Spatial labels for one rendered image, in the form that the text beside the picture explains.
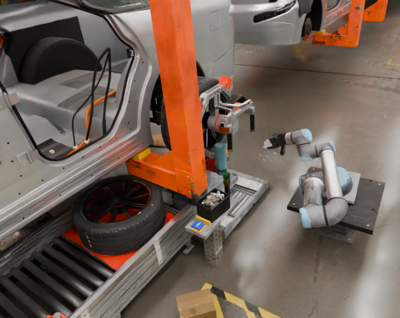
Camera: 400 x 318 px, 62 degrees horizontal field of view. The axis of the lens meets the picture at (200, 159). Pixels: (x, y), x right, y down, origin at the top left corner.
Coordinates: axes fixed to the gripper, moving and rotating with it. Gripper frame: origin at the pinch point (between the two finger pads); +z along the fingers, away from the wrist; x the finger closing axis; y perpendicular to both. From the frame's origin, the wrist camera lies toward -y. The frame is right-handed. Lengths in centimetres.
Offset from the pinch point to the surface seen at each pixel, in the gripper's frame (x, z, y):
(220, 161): 20.8, 27.9, 4.9
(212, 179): -1, 64, -20
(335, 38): -363, 25, 5
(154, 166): 54, 58, 27
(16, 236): 116, 196, 17
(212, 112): 6.3, 24.7, 39.9
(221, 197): 52, 15, -8
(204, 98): 17, 18, 54
